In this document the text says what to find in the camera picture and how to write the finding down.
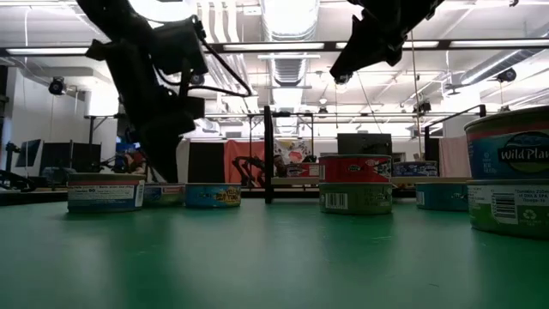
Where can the person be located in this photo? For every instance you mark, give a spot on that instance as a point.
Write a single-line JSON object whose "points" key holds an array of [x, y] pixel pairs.
{"points": [[136, 161], [279, 165]]}

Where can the tilted computer monitor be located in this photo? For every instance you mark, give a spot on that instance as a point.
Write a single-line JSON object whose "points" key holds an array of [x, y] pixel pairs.
{"points": [[29, 152]]}

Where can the green Bumble Bee tuna can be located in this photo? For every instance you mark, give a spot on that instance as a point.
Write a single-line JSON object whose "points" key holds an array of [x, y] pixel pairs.
{"points": [[165, 197]]}

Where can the large green tuna can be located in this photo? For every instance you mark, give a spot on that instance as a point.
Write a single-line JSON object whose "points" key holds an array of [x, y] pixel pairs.
{"points": [[510, 210]]}

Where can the black metal shelf frame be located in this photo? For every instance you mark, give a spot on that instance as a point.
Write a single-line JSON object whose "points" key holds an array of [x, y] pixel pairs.
{"points": [[269, 154]]}

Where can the blue red tuna can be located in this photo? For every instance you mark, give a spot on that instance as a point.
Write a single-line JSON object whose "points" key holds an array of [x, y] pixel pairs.
{"points": [[103, 195]]}

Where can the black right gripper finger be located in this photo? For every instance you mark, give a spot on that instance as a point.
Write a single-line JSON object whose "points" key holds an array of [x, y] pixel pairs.
{"points": [[364, 51]]}

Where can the teal tuna can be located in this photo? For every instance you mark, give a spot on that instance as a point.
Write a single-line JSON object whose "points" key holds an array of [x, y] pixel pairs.
{"points": [[442, 197]]}

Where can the wide black panel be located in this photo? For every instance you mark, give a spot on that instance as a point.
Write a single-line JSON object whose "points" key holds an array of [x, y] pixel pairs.
{"points": [[364, 143]]}

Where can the orange curtain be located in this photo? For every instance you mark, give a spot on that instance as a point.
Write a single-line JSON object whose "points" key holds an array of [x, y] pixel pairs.
{"points": [[244, 148]]}

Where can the black monitor back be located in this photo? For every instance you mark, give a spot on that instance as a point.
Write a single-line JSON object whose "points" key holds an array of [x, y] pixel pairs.
{"points": [[73, 156]]}

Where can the black table frame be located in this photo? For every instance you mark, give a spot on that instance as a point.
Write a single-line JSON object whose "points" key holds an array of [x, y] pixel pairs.
{"points": [[291, 193]]}

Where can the black partition panel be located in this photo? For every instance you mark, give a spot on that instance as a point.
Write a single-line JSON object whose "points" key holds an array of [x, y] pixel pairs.
{"points": [[206, 161]]}

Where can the black ceiling spotlight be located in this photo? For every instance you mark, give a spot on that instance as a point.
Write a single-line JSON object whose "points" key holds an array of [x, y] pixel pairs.
{"points": [[57, 86], [422, 106], [198, 80], [344, 80], [507, 75]]}

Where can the green table mat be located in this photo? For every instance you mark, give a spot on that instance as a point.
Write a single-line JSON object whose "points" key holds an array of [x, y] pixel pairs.
{"points": [[274, 266]]}

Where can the black background robot arm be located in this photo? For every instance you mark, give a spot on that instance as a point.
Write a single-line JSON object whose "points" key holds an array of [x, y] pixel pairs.
{"points": [[240, 163]]}

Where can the white ceiling duct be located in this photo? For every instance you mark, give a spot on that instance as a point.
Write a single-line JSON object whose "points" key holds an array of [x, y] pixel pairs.
{"points": [[289, 68]]}

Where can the white curtain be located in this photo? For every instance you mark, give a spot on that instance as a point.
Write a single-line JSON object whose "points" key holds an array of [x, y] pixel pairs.
{"points": [[183, 159]]}

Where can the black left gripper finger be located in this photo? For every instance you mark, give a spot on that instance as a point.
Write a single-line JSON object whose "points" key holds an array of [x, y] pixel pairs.
{"points": [[165, 150]]}

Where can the colourful poster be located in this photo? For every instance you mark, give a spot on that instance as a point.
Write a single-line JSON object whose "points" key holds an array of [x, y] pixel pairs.
{"points": [[293, 148]]}

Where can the blue Wild Planet can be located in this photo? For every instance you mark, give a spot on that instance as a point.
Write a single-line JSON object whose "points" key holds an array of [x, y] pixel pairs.
{"points": [[510, 154]]}

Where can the beige curtain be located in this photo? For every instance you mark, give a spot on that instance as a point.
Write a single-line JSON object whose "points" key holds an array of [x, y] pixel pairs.
{"points": [[454, 156]]}

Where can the black background rack frame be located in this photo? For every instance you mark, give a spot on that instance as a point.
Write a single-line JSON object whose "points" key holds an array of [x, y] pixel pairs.
{"points": [[92, 116]]}

